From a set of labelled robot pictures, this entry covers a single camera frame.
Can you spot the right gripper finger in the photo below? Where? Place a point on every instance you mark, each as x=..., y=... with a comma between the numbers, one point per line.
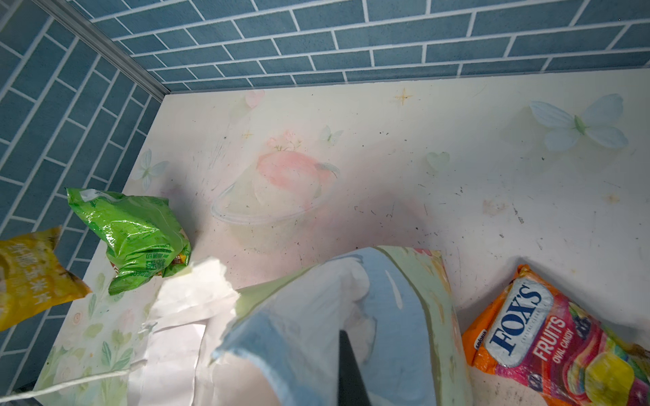
x=351, y=388

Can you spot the green snack bag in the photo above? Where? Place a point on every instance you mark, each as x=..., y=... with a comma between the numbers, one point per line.
x=143, y=236

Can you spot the yellow snack bag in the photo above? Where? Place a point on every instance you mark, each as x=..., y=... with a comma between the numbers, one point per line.
x=32, y=278

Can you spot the green floral paper bag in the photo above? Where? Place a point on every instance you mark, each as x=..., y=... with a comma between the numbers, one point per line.
x=194, y=339

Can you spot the Fox's fruits candy bag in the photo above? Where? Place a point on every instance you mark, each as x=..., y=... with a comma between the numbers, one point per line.
x=537, y=336

